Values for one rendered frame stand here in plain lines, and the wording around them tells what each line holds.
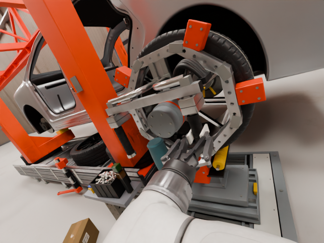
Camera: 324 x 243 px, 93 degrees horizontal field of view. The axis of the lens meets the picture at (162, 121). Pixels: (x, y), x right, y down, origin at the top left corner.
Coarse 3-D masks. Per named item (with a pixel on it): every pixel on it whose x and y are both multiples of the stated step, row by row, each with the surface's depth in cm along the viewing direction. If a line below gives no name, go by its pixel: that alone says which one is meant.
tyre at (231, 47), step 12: (168, 36) 67; (180, 36) 65; (216, 36) 60; (144, 48) 75; (156, 48) 72; (204, 48) 63; (216, 48) 61; (228, 48) 59; (240, 48) 73; (228, 60) 61; (240, 60) 60; (240, 72) 61; (252, 108) 66; (240, 132) 73; (228, 144) 78
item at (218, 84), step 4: (204, 68) 115; (188, 72) 121; (212, 72) 114; (192, 76) 121; (196, 76) 116; (216, 76) 113; (192, 80) 118; (196, 80) 117; (212, 80) 113; (216, 80) 115; (208, 84) 114; (212, 84) 118; (216, 84) 116; (220, 84) 115; (208, 88) 120; (212, 88) 119; (216, 88) 117; (220, 88) 116; (208, 92) 122; (212, 92) 120; (216, 92) 119; (208, 96) 123; (212, 96) 122
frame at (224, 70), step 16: (160, 48) 63; (176, 48) 59; (144, 64) 69; (208, 64) 57; (224, 64) 56; (224, 80) 57; (240, 112) 61; (144, 128) 89; (224, 128) 66; (192, 144) 84
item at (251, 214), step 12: (252, 168) 112; (252, 180) 104; (252, 192) 98; (192, 204) 104; (204, 204) 102; (216, 204) 99; (228, 204) 96; (252, 204) 89; (228, 216) 94; (240, 216) 89; (252, 216) 85
